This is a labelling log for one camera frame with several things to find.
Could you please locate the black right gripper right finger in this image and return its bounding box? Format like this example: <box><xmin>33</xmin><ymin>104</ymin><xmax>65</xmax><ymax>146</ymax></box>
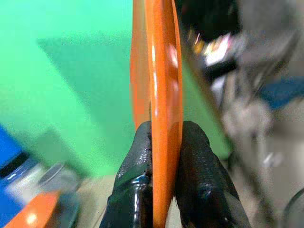
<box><xmin>175</xmin><ymin>120</ymin><xmax>252</xmax><ymax>228</ymax></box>

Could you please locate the orange plastic plate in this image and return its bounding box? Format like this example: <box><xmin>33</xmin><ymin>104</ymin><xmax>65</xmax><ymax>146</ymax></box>
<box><xmin>4</xmin><ymin>190</ymin><xmax>63</xmax><ymax>228</ymax></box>
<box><xmin>129</xmin><ymin>0</ymin><xmax>183</xmax><ymax>228</ymax></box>

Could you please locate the green table mat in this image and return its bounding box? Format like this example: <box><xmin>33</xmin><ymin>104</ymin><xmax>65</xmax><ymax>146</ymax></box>
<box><xmin>0</xmin><ymin>0</ymin><xmax>235</xmax><ymax>178</ymax></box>

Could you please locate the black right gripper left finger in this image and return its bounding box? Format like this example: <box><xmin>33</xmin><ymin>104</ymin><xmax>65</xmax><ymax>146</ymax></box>
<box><xmin>99</xmin><ymin>120</ymin><xmax>153</xmax><ymax>228</ymax></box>

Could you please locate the blue container with black band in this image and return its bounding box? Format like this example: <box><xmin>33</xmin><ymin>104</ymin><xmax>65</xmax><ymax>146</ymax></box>
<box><xmin>0</xmin><ymin>124</ymin><xmax>40</xmax><ymax>221</ymax></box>

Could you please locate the clear drinking glass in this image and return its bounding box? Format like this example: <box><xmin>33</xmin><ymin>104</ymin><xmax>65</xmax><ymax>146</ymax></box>
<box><xmin>38</xmin><ymin>162</ymin><xmax>80</xmax><ymax>228</ymax></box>

